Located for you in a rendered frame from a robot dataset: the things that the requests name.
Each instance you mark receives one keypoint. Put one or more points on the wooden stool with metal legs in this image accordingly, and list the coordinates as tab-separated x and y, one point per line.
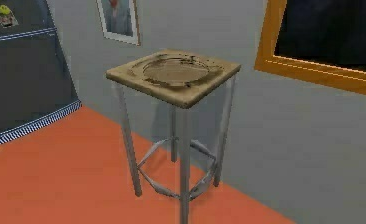
177	75

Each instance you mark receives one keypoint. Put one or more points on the orange framed window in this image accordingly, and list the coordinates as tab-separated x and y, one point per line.
311	40

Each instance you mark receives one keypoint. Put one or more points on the dark grey fridge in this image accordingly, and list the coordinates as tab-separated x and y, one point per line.
27	76

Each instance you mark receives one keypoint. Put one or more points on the yellow green fridge magnet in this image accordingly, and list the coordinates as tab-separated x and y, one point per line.
5	14

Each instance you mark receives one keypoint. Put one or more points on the white framed wall picture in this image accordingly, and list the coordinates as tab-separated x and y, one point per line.
119	18

